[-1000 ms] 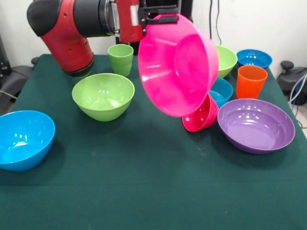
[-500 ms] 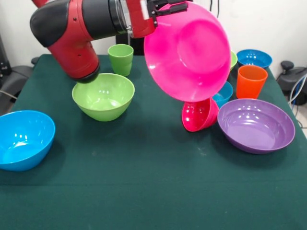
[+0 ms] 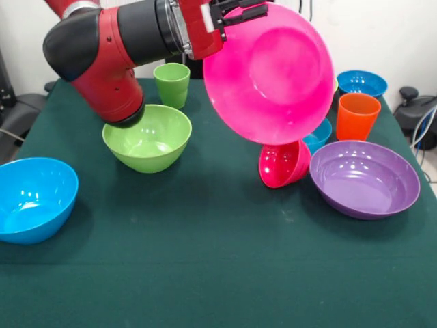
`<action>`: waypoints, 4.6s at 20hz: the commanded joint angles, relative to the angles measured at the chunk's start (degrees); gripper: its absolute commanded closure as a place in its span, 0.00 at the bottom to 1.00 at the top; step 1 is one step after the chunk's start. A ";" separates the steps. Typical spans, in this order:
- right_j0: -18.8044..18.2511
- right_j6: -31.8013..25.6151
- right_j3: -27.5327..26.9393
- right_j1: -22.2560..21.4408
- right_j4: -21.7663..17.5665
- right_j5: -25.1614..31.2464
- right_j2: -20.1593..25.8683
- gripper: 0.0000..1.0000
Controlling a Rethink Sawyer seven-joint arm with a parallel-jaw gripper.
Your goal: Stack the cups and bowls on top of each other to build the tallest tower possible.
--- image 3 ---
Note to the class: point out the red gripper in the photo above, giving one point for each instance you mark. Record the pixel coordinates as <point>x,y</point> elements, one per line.
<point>199,30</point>

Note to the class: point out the large pink plastic bowl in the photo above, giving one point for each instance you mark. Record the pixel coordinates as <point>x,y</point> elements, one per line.
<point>273,78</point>

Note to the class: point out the green plastic cup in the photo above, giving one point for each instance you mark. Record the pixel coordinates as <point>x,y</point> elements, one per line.
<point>171,89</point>

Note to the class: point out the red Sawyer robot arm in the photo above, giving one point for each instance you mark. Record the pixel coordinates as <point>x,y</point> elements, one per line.
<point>112,51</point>

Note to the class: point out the green plastic bowl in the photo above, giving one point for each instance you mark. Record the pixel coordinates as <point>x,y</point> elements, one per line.
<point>336,85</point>
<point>153,143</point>

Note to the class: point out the small dark blue bowl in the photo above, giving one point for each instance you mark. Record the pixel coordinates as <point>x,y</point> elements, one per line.
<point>362,85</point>

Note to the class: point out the blue straight-sided bowl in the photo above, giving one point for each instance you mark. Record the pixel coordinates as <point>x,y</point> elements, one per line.
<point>321,135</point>

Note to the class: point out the small crimson plastic bowl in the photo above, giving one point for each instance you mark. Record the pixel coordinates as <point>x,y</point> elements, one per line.
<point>280,164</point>

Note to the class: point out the orange plastic cup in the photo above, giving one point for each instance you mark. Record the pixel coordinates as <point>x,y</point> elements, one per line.
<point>356,119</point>

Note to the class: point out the wide purple plastic bowl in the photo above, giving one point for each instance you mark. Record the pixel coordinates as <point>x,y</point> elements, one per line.
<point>363,181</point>

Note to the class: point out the dark green tablecloth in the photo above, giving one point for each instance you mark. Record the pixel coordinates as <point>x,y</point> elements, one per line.
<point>205,256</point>

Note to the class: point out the large light blue bowl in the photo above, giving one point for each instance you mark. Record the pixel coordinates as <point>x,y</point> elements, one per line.
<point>34,201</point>

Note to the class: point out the black pedestal leg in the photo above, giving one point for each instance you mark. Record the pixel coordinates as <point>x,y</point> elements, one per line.
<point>20,116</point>
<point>408,116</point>

